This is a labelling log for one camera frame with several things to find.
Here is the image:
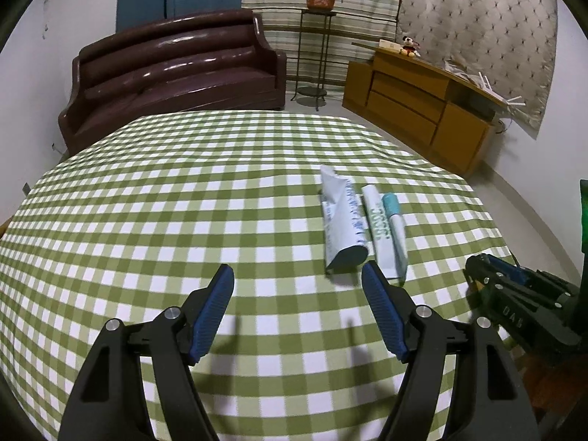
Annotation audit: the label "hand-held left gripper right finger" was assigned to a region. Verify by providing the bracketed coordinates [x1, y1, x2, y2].
[361, 261, 538, 441]

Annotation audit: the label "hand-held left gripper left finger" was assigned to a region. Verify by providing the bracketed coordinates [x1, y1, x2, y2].
[57, 264, 236, 441]

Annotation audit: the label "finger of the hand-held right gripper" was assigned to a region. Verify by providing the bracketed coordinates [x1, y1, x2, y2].
[465, 256, 510, 306]
[480, 255, 538, 286]

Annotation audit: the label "white and blue tube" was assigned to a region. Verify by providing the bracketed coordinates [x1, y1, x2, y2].
[312, 164, 369, 277]

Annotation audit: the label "teal capped white tube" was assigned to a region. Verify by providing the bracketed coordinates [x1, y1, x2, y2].
[380, 193, 409, 283]

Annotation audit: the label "white tube green print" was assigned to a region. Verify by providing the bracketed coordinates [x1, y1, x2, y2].
[361, 184, 401, 281]

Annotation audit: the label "green checked tablecloth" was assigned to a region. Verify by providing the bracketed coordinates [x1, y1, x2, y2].
[0, 109, 515, 441]

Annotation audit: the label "white router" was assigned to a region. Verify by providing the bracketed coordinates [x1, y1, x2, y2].
[475, 71, 527, 108]

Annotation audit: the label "wooden cabinet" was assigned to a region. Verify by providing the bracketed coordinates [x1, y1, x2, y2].
[342, 48, 501, 175]

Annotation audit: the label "white crumpled sheets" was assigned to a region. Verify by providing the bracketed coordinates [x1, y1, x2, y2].
[443, 57, 478, 81]

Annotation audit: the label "black metal plant stand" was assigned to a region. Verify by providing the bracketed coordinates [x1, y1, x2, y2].
[290, 8, 338, 110]

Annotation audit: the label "brown leather sofa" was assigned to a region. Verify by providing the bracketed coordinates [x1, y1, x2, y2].
[59, 8, 288, 157]

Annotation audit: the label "beige quilted cloth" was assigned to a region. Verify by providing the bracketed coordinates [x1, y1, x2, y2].
[395, 0, 559, 129]

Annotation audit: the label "striped curtain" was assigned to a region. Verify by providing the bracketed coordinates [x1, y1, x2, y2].
[241, 0, 405, 90]

